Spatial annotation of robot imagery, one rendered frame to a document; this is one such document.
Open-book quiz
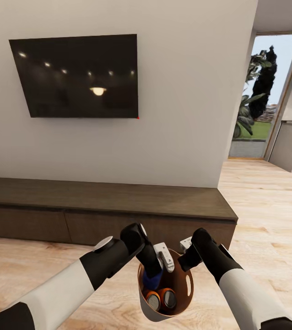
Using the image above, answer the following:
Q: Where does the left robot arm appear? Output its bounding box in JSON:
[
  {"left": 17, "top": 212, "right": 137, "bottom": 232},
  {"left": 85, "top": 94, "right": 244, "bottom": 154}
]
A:
[{"left": 0, "top": 223, "right": 174, "bottom": 330}]

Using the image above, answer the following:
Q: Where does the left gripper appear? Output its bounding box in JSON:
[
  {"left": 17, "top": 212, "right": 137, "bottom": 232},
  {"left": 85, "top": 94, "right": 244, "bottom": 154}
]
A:
[{"left": 139, "top": 245, "right": 162, "bottom": 279}]

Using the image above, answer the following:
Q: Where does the can of soda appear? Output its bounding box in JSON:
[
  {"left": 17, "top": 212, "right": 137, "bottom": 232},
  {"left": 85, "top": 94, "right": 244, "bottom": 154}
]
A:
[
  {"left": 142, "top": 288, "right": 163, "bottom": 311},
  {"left": 157, "top": 288, "right": 177, "bottom": 310},
  {"left": 142, "top": 258, "right": 162, "bottom": 291}
]

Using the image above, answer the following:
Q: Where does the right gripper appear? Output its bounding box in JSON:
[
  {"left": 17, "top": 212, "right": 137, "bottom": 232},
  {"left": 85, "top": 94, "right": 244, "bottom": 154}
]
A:
[{"left": 178, "top": 248, "right": 202, "bottom": 272}]

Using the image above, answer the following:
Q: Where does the trash can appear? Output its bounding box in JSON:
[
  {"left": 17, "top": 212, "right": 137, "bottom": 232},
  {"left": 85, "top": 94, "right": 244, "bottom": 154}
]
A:
[{"left": 138, "top": 248, "right": 194, "bottom": 322}]

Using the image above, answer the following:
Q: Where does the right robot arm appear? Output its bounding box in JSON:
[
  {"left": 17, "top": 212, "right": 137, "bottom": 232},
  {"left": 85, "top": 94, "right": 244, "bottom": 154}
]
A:
[{"left": 178, "top": 227, "right": 292, "bottom": 330}]

